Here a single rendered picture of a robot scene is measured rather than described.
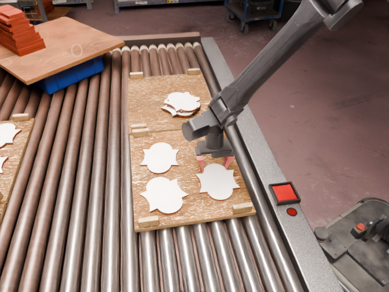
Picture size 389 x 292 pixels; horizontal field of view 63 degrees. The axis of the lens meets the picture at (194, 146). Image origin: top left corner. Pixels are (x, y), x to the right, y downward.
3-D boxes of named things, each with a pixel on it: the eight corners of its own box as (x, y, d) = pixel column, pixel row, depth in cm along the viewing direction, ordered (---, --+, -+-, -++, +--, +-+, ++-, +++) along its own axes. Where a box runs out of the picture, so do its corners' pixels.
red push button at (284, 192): (289, 186, 102) (289, 183, 101) (296, 201, 98) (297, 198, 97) (271, 189, 101) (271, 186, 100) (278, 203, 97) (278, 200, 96)
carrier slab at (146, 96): (201, 75, 153) (201, 72, 152) (220, 128, 123) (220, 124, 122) (128, 80, 149) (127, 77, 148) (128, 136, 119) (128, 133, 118)
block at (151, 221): (159, 220, 90) (158, 214, 88) (160, 225, 88) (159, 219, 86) (138, 223, 89) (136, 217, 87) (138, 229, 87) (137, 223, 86)
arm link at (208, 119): (240, 117, 86) (224, 91, 88) (205, 130, 80) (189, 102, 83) (223, 137, 96) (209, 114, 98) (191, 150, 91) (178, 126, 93)
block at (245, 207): (250, 207, 93) (251, 201, 91) (252, 212, 92) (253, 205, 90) (231, 210, 93) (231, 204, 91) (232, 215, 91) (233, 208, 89)
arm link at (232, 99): (368, 3, 60) (334, -36, 63) (356, 0, 56) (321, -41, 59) (234, 128, 90) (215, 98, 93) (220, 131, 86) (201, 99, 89)
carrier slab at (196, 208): (221, 128, 123) (221, 125, 122) (255, 215, 93) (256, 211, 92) (129, 138, 118) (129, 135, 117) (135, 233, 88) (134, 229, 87)
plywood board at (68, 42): (66, 19, 178) (65, 15, 177) (125, 44, 154) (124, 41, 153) (-27, 48, 150) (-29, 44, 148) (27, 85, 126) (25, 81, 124)
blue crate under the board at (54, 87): (70, 51, 171) (65, 33, 164) (106, 70, 156) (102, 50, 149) (14, 72, 153) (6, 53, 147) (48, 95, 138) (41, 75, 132)
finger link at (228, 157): (234, 175, 101) (235, 150, 96) (212, 177, 101) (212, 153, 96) (229, 162, 107) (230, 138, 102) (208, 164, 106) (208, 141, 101)
